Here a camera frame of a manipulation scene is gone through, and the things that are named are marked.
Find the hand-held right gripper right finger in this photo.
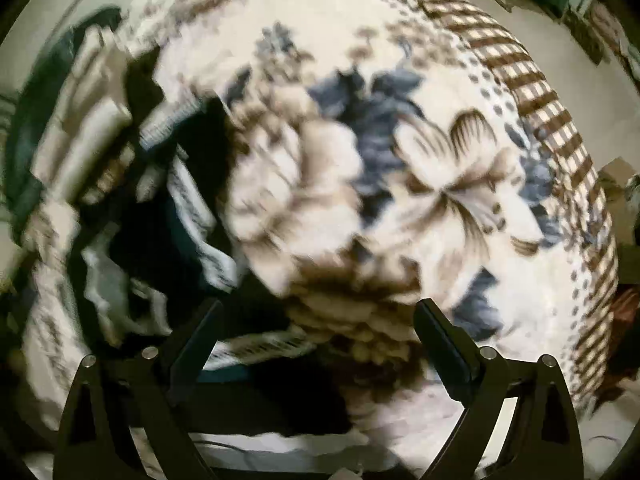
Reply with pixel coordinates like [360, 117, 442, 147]
[413, 298, 585, 480]

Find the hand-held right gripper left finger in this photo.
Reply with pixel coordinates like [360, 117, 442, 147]
[52, 298, 224, 480]

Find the cardboard box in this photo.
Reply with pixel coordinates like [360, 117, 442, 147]
[597, 157, 640, 246]

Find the floral fleece blanket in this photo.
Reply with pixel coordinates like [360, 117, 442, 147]
[20, 0, 621, 480]

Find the dark teal patterned sweater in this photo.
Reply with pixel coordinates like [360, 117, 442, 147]
[5, 7, 351, 436]

